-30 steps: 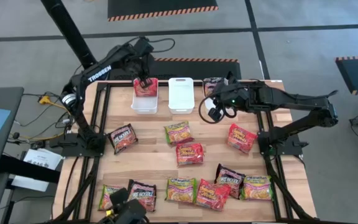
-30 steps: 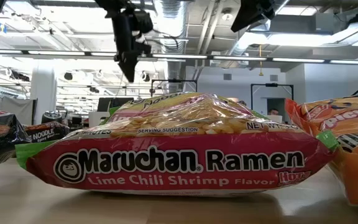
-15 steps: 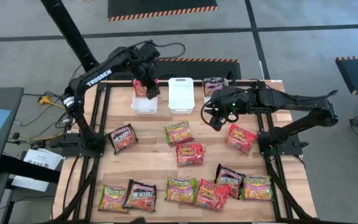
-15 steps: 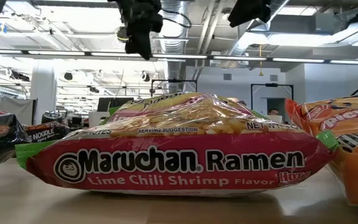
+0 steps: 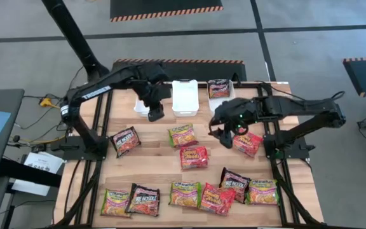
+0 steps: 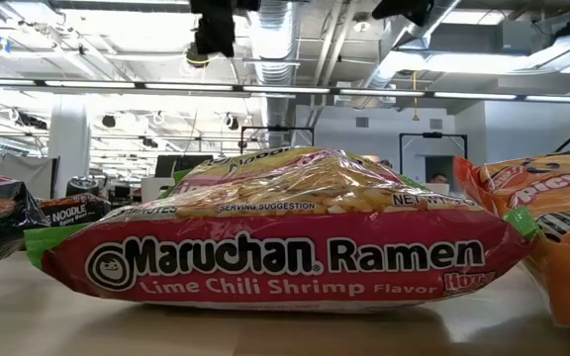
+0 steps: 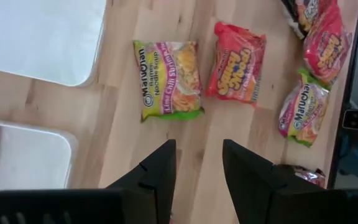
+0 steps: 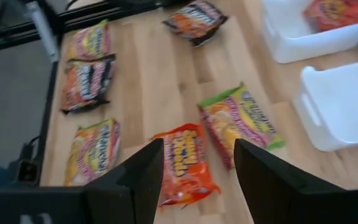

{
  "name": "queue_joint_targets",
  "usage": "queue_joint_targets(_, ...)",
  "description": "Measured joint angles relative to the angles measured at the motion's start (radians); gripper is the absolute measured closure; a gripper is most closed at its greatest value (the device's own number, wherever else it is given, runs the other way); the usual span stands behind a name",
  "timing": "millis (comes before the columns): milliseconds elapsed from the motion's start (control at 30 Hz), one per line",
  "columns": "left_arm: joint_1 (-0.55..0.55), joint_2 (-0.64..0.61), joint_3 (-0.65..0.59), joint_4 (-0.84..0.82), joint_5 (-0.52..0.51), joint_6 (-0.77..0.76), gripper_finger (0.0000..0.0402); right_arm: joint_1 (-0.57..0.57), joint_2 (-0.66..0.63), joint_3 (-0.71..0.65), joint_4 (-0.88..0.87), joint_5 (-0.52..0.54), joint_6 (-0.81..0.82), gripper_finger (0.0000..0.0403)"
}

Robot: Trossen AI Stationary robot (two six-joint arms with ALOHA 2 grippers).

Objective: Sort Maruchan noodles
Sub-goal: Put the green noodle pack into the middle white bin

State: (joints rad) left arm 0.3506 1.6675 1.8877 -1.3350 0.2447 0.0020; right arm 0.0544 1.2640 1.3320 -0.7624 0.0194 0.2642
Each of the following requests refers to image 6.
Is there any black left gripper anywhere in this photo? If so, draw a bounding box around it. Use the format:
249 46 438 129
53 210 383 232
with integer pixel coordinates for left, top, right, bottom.
190 0 261 59

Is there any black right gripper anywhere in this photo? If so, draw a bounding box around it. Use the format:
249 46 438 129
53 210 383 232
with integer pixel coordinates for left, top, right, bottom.
371 0 435 28

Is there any lime chili shrimp ramen pack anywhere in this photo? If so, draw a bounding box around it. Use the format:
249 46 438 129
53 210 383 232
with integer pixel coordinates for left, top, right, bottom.
23 145 543 313

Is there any red spicy chicken noodle pack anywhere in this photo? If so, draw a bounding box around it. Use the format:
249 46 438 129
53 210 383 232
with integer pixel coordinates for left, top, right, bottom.
453 149 570 328

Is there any white building column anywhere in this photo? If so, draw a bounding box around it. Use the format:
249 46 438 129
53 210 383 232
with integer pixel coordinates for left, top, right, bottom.
48 93 91 199

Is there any black tyre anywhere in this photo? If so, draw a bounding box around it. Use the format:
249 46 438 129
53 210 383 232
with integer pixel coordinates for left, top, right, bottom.
65 176 101 198

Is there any grey partition cloth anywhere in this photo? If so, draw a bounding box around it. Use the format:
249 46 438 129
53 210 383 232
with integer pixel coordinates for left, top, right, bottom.
0 154 60 200

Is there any black ceiling camera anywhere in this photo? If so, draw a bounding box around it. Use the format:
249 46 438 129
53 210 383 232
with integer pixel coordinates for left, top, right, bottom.
184 46 213 69

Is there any silver ventilation duct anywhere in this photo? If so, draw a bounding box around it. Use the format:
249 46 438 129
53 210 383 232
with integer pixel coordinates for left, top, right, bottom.
249 0 299 149

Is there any yellow hanging cord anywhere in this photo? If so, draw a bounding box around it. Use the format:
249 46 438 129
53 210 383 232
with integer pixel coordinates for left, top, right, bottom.
411 70 421 123

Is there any black background frame stand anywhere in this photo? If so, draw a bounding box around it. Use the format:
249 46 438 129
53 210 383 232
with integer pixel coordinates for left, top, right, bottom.
398 131 469 174

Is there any black rail with light strips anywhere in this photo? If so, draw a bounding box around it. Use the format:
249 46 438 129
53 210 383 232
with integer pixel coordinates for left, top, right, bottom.
0 76 570 106

